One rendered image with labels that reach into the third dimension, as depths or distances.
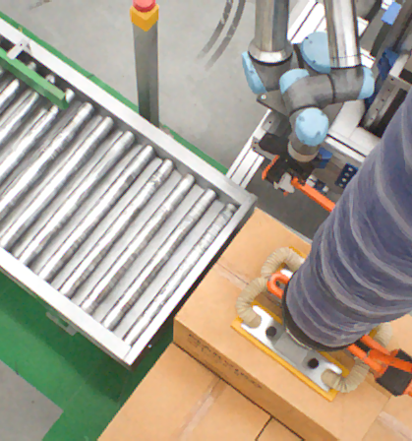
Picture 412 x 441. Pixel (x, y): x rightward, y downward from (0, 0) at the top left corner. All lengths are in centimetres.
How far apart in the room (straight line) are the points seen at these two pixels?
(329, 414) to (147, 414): 64
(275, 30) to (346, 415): 102
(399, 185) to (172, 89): 249
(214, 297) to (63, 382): 109
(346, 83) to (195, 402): 114
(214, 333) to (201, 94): 154
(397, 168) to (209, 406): 162
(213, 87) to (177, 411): 154
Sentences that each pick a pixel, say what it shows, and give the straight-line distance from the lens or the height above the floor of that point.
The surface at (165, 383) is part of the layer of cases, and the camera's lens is 248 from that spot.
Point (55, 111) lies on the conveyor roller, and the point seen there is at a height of 55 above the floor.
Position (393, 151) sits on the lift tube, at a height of 214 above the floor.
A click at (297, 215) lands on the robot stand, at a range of 299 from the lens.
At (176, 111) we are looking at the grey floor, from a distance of 335.
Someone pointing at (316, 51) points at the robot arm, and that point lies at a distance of 206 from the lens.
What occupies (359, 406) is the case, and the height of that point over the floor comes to 94.
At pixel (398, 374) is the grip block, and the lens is 202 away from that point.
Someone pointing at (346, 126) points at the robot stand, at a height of 95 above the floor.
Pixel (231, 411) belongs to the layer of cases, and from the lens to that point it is 248.
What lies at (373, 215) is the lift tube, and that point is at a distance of 110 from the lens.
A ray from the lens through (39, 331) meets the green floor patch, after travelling 309.
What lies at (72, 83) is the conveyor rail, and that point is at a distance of 276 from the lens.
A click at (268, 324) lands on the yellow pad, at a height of 97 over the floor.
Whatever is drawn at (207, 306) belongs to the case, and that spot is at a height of 94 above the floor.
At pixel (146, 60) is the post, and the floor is 74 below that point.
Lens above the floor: 301
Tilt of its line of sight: 72 degrees down
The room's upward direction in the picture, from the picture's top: 7 degrees clockwise
